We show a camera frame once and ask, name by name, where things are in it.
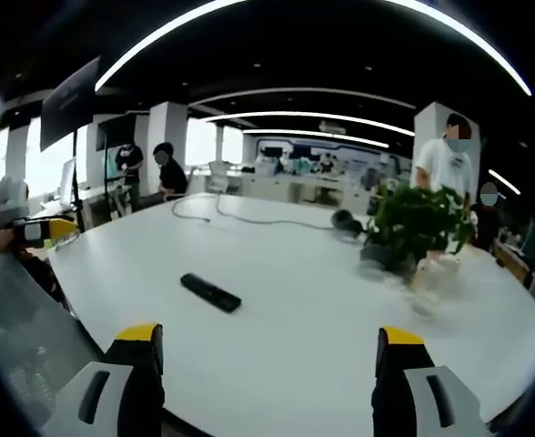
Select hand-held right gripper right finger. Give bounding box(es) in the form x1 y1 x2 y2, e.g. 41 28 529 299
370 325 492 437

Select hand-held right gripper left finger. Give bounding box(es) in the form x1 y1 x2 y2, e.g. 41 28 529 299
43 322 166 437

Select black remote control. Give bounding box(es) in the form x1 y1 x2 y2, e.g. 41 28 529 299
179 272 243 314

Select black screen stand pole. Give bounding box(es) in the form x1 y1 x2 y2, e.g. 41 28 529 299
69 128 87 234

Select grey mesh office chair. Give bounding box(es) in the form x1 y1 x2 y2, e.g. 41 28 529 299
0 251 106 432

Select black display screen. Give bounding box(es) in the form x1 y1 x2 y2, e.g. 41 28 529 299
38 56 103 152

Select clear glass vase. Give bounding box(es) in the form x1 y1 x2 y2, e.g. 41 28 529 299
409 250 463 316

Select dark round plant pot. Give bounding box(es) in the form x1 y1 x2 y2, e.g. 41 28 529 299
359 242 415 275

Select green leafy plant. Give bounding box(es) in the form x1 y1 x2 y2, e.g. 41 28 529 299
365 183 474 274

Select black headphones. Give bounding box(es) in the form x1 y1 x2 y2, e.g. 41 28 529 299
330 208 365 239

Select white office chair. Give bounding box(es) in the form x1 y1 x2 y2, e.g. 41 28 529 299
207 160 233 195

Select long curved ceiling light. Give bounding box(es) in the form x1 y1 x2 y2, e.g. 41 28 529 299
94 0 533 97

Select short curved ceiling light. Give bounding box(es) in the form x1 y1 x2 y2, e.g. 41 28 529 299
205 110 417 138

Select grey cable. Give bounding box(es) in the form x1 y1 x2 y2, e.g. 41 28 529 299
170 192 341 231

